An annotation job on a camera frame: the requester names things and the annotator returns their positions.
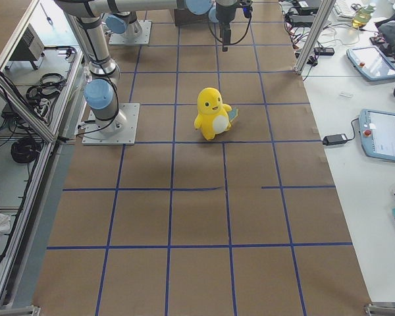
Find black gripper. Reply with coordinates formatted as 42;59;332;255
215;0;238;52

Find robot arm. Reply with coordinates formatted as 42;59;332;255
56;1;131;145
56;0;240;52

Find yellow plush toy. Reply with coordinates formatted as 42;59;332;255
194;88;238;141

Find yellow liquid bottle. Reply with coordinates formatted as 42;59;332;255
352;3;376;29

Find black power adapter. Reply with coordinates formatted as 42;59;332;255
322;134;349;146

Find blue teach pendant far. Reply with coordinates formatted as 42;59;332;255
346;46;395;81

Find blue teach pendant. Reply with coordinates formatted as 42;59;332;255
346;46;395;81
358;109;395;162

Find blue teach pendant near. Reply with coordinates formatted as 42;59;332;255
358;109;395;162

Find grey control box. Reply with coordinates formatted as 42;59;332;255
9;24;45;70

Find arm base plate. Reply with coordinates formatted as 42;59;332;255
107;20;152;46
82;103;140;145

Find aluminium frame post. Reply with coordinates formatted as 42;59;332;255
294;0;335;74

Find coiled black cables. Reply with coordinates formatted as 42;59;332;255
10;136;42;165

